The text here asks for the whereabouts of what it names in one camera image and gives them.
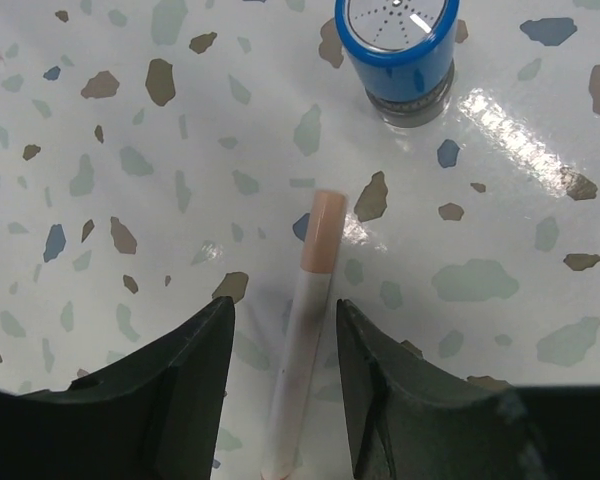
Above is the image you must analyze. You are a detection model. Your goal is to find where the blue round stamp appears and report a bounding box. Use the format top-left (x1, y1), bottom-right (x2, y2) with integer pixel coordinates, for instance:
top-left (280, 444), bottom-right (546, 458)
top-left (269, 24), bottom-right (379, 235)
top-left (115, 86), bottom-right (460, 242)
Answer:
top-left (334, 0), bottom-right (460, 128)

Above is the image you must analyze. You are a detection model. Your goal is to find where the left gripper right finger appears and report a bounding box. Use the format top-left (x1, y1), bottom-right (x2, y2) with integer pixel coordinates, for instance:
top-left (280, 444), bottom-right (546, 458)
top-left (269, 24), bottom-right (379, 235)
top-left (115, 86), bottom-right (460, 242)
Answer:
top-left (336, 300), bottom-right (600, 479)

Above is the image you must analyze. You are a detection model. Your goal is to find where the peach capped white marker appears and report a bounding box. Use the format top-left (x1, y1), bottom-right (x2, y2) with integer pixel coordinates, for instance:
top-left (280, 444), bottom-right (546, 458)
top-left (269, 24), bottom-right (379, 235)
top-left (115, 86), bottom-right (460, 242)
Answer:
top-left (260, 190), bottom-right (347, 479)

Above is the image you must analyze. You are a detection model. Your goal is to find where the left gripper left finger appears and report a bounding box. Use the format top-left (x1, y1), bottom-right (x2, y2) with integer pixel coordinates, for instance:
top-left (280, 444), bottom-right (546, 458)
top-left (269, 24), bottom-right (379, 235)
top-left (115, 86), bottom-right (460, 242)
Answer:
top-left (0, 297), bottom-right (235, 479)

